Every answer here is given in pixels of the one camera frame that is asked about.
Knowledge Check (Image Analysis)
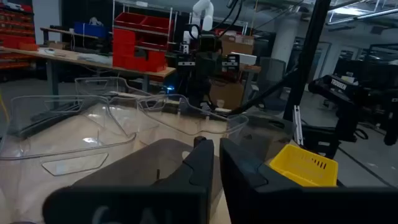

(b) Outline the clear plastic bin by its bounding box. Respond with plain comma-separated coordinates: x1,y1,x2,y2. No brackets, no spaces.
0,95,137,194
107,94,249,147
74,77,153,98

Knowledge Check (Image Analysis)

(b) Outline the wooden workbench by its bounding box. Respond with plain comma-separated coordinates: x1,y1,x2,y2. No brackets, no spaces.
0,45,177,110

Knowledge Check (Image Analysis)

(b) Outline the smoke grey plastic bin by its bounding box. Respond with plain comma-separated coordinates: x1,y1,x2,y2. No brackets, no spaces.
228,114,295,164

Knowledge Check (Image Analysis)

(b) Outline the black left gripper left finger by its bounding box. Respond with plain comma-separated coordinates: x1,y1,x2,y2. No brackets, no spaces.
42,138,215,224

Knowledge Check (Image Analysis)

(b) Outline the white aluminium rail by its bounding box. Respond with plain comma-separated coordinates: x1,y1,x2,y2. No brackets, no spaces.
292,105,304,146

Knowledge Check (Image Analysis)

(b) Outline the black frame brace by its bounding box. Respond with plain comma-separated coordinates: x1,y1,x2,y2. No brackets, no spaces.
229,67,300,116

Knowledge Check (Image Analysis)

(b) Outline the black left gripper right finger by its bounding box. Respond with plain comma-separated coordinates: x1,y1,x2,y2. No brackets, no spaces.
219,138,398,224

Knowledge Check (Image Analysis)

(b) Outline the metal shelf rack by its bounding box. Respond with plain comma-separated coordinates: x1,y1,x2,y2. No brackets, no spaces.
111,0,180,47

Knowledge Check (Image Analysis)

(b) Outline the red storage bin stack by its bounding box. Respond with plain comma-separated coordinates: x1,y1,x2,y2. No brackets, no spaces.
111,11,174,73

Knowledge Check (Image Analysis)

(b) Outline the cardboard box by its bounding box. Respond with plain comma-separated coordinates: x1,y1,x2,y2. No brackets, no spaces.
209,80,246,110
220,34,255,57

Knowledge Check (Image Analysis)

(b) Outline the blue storage bin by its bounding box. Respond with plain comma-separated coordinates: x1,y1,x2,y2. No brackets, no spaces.
73,21,108,39

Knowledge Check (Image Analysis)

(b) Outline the red bin wall shelf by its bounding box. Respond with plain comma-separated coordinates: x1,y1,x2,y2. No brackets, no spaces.
0,1,40,71

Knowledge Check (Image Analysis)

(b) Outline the white flat box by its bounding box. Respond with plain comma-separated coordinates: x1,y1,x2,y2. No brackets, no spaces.
231,52,258,67

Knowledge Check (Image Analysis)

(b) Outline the black frame post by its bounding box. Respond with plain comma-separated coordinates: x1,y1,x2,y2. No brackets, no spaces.
282,0,332,122

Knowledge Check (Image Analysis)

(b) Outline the white pillar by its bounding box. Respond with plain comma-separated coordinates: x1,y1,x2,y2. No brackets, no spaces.
269,17,300,67

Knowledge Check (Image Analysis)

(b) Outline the yellow plastic basket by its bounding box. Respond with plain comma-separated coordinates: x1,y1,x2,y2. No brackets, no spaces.
269,144,339,187

